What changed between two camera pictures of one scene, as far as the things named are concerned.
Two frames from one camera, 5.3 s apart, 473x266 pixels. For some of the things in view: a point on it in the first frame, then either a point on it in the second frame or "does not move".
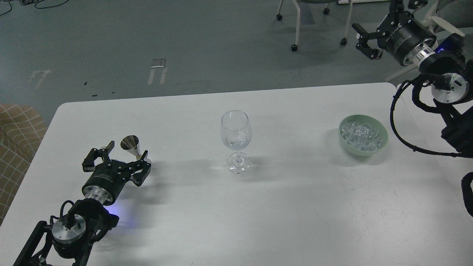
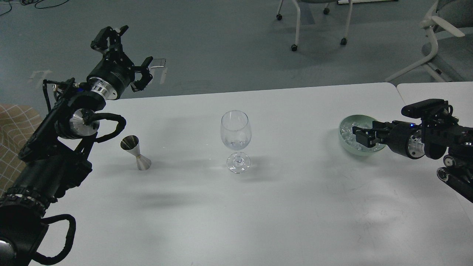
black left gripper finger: (138, 178) -> (140, 85)
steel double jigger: (130, 143) does not move
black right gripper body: (401, 35) -> (405, 137)
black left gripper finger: (88, 164) -> (108, 40)
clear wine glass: (235, 132) does not move
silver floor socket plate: (158, 62) does not move
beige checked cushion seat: (22, 129) does not move
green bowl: (362, 135) does not move
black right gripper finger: (397, 7) -> (356, 129)
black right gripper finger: (363, 46) -> (366, 140)
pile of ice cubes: (363, 137) does not move
